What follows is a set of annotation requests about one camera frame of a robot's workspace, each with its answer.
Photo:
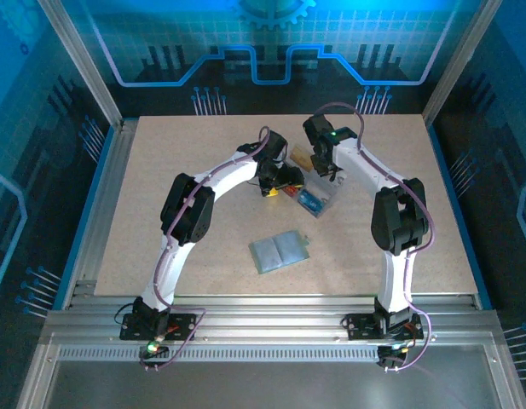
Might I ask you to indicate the clear acrylic card organizer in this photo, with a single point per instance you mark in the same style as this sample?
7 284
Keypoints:
331 200

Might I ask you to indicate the green card holder wallet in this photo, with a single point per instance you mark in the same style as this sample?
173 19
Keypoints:
284 249

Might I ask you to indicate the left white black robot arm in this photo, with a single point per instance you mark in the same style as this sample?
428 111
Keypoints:
228 174

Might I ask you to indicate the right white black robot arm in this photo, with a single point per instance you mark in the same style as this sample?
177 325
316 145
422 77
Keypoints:
399 221

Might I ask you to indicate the red credit card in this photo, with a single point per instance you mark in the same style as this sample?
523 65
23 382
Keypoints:
290 191

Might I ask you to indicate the gold credit card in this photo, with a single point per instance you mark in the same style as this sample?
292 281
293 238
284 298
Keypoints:
300 157

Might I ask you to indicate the blue card pack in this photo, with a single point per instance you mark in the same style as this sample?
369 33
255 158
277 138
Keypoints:
312 202

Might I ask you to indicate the blue table edge strip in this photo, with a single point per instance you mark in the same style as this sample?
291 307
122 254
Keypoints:
446 179
96 183

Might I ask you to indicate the aluminium table edge extrusion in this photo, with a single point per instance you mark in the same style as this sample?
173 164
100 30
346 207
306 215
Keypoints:
115 170

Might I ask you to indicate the small LED connector board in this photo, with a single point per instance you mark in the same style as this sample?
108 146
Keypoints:
394 351
154 350

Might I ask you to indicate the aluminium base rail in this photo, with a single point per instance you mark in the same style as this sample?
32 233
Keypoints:
267 319

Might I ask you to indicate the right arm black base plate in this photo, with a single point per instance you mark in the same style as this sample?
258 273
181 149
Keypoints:
360 328

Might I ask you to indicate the aluminium frame post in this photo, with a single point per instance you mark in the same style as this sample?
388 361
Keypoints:
81 64
458 64

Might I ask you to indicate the grey metal frame panel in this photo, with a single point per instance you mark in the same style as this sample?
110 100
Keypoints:
267 383

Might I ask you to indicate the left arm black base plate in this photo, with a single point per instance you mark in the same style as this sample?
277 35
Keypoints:
128 335

